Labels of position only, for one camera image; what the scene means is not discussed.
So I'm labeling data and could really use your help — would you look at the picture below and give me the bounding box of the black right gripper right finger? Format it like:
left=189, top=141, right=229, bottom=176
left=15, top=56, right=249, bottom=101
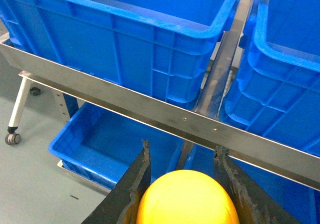
left=213, top=146, right=300, bottom=224

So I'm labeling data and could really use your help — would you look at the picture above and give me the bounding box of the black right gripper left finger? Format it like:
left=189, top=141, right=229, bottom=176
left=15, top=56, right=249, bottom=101
left=83, top=140, right=151, bottom=224

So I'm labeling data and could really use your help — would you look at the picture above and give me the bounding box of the yellow mushroom push button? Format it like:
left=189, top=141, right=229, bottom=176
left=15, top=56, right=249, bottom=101
left=134, top=170, right=240, bottom=224

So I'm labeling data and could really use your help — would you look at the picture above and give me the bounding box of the blue crate lower middle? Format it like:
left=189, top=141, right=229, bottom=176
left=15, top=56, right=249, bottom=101
left=184, top=144, right=320, bottom=224

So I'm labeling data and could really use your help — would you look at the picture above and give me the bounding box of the blue crate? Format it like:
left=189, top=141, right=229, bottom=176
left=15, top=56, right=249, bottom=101
left=0, top=0, right=240, bottom=110
left=219, top=0, right=320, bottom=156
left=184, top=144, right=320, bottom=224
left=48, top=103, right=183, bottom=190

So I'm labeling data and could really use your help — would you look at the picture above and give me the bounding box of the blue crate lower left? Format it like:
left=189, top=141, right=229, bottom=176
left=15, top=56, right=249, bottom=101
left=48, top=103, right=183, bottom=190

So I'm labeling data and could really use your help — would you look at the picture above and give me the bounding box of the blue crate upper right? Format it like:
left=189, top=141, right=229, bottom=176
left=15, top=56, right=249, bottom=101
left=219, top=0, right=320, bottom=156

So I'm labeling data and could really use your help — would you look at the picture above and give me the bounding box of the white cart leg with caster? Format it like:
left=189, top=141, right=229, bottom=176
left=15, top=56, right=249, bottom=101
left=5, top=77, right=32, bottom=145

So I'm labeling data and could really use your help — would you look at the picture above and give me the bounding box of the black caster wheel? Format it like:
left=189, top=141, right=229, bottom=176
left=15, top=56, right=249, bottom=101
left=29, top=87, right=42, bottom=96

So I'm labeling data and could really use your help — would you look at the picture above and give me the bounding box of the blue crate upper left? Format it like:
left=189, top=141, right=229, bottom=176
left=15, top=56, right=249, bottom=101
left=0, top=0, right=240, bottom=110

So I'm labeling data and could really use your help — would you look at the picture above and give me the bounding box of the steel shelf rack frame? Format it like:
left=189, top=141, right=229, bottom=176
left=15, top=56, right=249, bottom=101
left=0, top=0, right=320, bottom=196

